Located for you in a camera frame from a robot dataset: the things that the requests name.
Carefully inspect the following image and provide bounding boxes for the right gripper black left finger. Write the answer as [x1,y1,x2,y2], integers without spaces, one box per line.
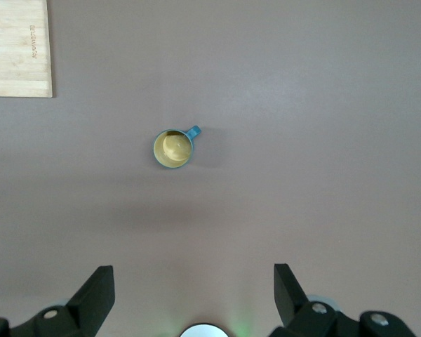
[0,265,116,337]

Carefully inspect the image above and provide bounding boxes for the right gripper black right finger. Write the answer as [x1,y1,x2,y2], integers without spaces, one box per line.
[268,263,417,337]

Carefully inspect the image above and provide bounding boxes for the blue cup yellow inside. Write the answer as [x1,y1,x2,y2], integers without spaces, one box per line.
[152,124,202,171]

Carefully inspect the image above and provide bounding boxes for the bamboo cutting board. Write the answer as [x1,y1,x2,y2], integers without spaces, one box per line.
[0,0,53,99]

